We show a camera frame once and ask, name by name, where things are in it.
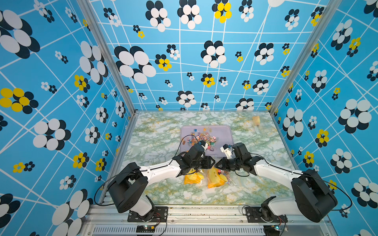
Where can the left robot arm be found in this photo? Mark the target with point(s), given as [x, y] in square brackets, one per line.
[127, 188]

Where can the yellow duck ziploc bag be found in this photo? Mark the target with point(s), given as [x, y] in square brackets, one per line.
[218, 178]
[193, 177]

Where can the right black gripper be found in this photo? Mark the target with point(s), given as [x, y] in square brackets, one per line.
[223, 162]

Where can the aluminium front rail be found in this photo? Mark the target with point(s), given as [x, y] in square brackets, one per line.
[200, 220]

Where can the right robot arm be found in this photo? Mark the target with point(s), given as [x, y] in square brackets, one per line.
[311, 198]

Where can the left controller board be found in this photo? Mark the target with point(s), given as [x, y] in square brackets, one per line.
[145, 229]

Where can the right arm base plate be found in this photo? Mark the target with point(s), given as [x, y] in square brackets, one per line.
[256, 214]

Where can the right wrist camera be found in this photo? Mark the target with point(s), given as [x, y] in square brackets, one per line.
[227, 150]

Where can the pile of candies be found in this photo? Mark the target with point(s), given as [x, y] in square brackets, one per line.
[201, 134]

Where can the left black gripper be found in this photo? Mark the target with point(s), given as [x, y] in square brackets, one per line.
[208, 162]

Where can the clear ziploc bag of lollipops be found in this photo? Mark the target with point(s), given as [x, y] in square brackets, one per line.
[256, 120]

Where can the right controller board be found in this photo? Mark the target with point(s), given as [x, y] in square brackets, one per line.
[272, 230]

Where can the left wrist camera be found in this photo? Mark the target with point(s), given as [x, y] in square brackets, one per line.
[204, 144]

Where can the lilac plastic tray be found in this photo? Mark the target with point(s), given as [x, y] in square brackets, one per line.
[216, 136]

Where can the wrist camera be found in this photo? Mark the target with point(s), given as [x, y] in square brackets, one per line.
[204, 144]
[227, 150]

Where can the controller board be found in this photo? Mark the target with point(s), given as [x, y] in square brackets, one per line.
[272, 230]
[145, 229]

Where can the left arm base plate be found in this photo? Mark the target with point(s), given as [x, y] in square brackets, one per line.
[156, 215]

